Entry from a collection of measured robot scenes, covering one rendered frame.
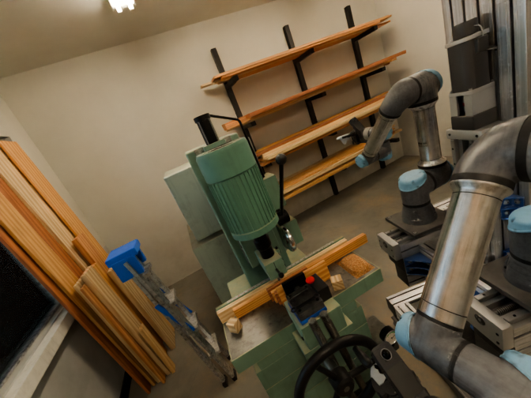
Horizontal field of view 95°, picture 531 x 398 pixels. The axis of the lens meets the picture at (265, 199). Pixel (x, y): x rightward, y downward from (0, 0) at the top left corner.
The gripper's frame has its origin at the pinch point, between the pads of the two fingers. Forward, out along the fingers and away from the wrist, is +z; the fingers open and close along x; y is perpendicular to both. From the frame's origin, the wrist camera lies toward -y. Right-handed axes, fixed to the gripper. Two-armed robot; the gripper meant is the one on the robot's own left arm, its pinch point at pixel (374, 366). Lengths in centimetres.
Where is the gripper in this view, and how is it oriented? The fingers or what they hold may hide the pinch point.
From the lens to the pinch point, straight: 79.9
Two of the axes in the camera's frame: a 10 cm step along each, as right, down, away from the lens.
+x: 8.7, -4.5, 2.0
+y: 4.8, 8.5, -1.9
